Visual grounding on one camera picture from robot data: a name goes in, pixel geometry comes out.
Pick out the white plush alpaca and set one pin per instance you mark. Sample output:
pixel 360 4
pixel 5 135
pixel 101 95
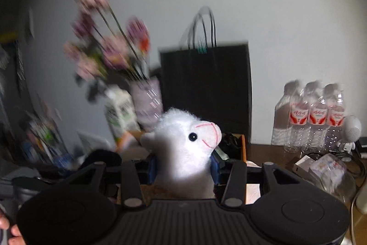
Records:
pixel 183 153

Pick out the wooden desktop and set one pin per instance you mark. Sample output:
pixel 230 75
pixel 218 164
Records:
pixel 266 153

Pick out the black cloth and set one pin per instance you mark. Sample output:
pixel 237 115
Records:
pixel 100 157

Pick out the purple glass vase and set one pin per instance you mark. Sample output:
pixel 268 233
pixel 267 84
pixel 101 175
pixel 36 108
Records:
pixel 147 104

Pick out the cream cylinder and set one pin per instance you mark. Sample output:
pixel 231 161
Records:
pixel 361 202

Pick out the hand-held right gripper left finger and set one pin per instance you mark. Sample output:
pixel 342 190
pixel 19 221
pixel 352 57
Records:
pixel 152 171

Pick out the black power adapter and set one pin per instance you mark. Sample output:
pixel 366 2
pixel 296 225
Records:
pixel 362 144

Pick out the metal storage rack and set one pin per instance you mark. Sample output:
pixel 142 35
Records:
pixel 43 133

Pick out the person's left hand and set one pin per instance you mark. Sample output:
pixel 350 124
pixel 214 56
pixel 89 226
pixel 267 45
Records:
pixel 8 233

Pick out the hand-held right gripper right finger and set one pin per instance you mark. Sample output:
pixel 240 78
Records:
pixel 215 173

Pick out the small white box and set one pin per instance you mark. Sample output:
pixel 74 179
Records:
pixel 304 166

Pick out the white round speaker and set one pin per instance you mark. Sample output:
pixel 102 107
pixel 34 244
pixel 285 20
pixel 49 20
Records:
pixel 351 130

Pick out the white milk carton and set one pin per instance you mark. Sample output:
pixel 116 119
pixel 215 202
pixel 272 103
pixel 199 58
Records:
pixel 122 115

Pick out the black paper bag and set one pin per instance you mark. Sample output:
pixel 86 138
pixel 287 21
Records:
pixel 206 90

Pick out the pink flower bouquet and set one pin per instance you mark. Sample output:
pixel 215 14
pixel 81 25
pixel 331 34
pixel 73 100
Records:
pixel 109 47

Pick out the pack of water bottles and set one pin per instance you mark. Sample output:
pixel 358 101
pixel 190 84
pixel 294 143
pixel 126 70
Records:
pixel 309 118

